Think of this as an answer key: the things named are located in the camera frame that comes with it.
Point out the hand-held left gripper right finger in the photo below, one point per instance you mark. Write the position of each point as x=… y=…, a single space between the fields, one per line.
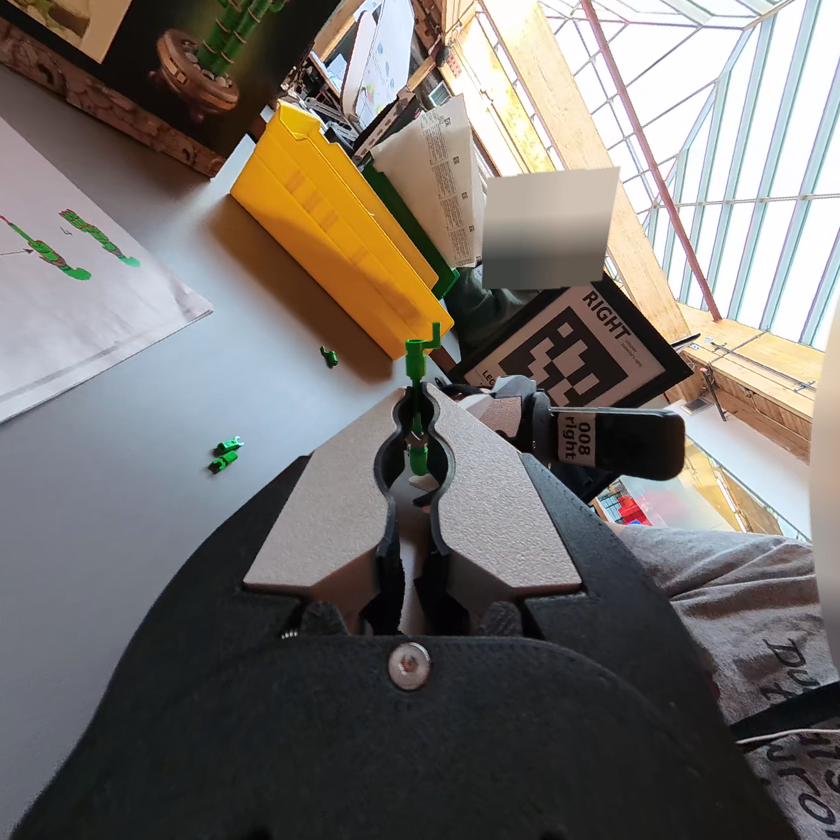
x=505 y=512

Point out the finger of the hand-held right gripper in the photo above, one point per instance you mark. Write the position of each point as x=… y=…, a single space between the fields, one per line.
x=499 y=415

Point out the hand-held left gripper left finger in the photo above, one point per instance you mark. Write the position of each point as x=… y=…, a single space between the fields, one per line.
x=321 y=512

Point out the green lego bamboo stem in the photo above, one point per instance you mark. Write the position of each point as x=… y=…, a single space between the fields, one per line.
x=415 y=367

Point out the small green lego piece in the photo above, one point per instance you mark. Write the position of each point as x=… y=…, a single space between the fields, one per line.
x=223 y=463
x=329 y=355
x=230 y=445

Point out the white lego instruction booklet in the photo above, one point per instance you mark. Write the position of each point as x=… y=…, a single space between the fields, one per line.
x=72 y=315

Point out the dark lego set box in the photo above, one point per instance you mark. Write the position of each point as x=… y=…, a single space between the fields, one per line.
x=164 y=72

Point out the person's grey printed shirt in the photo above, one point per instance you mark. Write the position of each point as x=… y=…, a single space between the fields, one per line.
x=722 y=590

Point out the green plastic bin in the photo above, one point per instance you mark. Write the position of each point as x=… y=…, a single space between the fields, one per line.
x=420 y=229

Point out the white printed plastic bag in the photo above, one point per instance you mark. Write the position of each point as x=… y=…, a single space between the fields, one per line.
x=439 y=177

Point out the yellow plastic bin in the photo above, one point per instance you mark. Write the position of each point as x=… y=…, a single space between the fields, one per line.
x=328 y=223

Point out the white board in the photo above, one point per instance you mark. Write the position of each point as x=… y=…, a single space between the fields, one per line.
x=367 y=59

